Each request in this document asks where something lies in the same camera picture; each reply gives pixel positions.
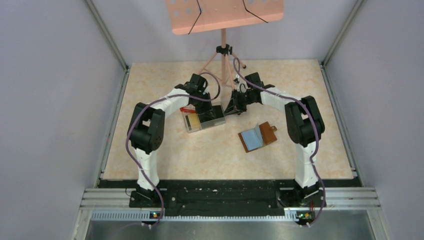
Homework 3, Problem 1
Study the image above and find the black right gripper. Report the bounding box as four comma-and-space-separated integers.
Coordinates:
223, 89, 254, 117

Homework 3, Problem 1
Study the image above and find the clear acrylic card box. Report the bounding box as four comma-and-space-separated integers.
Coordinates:
179, 104, 226, 133

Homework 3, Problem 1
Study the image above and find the brown leather card holder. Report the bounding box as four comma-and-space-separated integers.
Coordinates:
238, 121, 278, 153

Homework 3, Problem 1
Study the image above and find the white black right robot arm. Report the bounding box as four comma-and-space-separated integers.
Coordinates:
224, 72, 325, 206

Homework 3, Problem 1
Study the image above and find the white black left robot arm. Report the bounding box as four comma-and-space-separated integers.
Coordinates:
125, 73, 221, 207

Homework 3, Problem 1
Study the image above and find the yellow card in box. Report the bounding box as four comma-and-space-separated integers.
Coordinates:
186, 113, 201, 131

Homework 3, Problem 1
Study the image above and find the pink music stand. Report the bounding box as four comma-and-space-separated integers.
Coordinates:
164, 0, 285, 90

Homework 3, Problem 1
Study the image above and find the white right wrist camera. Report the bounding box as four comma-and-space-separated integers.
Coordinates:
234, 76, 241, 84

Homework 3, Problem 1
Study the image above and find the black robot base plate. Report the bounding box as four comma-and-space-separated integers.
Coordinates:
97, 178, 361, 220

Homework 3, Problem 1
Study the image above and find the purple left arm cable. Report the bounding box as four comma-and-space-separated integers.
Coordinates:
125, 72, 222, 229

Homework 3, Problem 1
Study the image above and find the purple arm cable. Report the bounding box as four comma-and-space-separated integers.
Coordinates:
125, 72, 222, 229
232, 57, 327, 228

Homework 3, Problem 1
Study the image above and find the aluminium frame rail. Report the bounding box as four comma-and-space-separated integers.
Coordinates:
80, 187, 381, 223

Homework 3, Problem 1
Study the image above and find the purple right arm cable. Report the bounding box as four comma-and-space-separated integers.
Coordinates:
232, 57, 327, 228

